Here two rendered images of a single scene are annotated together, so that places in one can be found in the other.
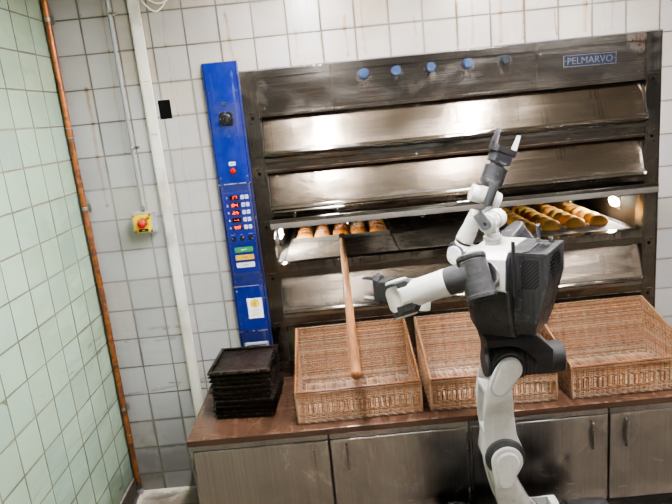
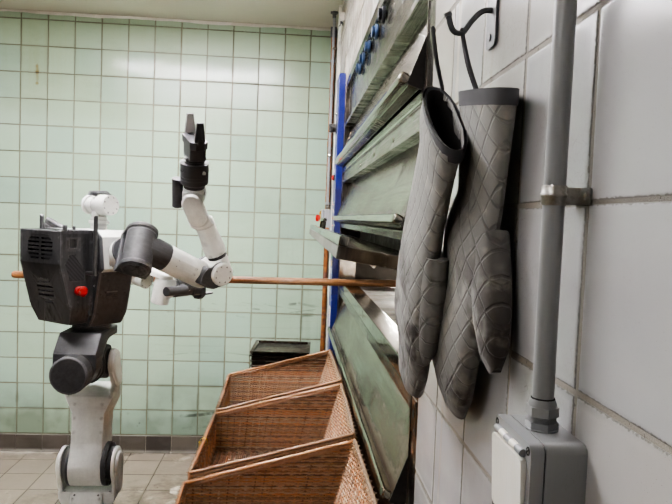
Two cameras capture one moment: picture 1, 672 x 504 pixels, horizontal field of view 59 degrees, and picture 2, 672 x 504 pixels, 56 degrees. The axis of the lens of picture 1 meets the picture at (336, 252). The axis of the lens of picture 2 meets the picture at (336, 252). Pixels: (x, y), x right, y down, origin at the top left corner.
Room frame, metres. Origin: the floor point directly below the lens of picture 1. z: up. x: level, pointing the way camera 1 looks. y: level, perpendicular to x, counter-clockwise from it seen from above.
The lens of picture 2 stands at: (2.59, -2.66, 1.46)
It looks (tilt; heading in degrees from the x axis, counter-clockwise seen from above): 3 degrees down; 85
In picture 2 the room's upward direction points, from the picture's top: 2 degrees clockwise
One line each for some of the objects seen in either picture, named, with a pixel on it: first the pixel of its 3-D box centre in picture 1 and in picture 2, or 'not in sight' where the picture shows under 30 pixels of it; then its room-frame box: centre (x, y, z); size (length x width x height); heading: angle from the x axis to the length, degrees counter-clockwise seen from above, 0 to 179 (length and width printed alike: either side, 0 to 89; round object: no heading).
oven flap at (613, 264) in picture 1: (460, 278); (359, 353); (2.85, -0.61, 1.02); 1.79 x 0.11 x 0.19; 89
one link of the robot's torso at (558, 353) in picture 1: (522, 351); (83, 356); (1.97, -0.62, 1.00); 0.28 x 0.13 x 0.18; 89
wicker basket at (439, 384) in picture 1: (480, 355); (275, 444); (2.58, -0.62, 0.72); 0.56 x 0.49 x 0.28; 89
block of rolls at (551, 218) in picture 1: (545, 214); not in sight; (3.28, -1.19, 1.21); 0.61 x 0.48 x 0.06; 179
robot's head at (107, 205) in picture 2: (492, 223); (100, 208); (1.99, -0.54, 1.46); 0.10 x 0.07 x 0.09; 144
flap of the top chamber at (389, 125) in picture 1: (453, 118); (369, 114); (2.85, -0.61, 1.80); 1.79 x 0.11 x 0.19; 89
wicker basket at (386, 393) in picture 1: (354, 367); (279, 393); (2.59, -0.03, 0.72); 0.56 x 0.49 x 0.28; 90
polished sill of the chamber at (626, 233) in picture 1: (458, 249); (368, 311); (2.87, -0.61, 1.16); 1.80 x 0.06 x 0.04; 89
